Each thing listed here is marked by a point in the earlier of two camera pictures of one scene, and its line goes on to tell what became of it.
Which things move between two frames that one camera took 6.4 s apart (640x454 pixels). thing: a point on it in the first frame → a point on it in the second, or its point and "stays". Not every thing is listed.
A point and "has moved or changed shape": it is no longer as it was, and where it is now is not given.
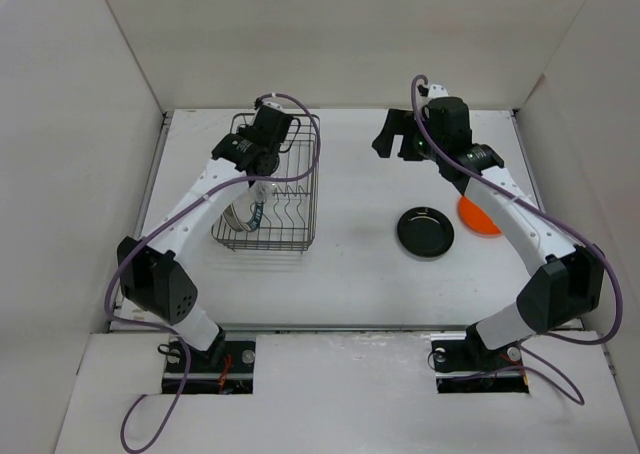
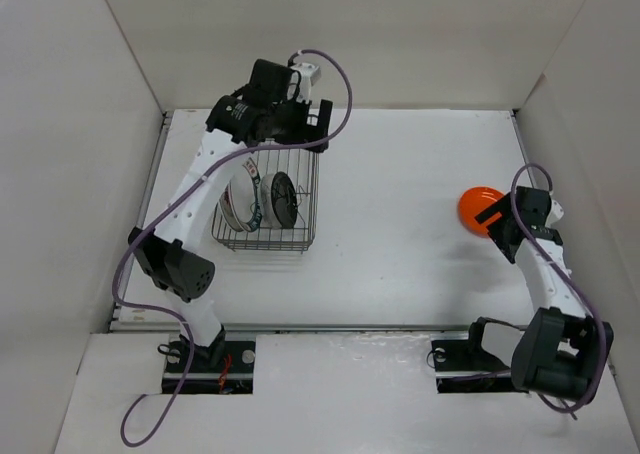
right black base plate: [469, 366] stays
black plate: [425, 232] → [284, 200]
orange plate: [475, 220] stays
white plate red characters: [232, 218] stays
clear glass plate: [262, 191] has moved or changed shape
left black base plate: [226, 368] stays
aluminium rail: [344, 327] stays
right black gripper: [398, 122] → [500, 206]
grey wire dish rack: [289, 218] stays
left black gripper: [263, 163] → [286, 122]
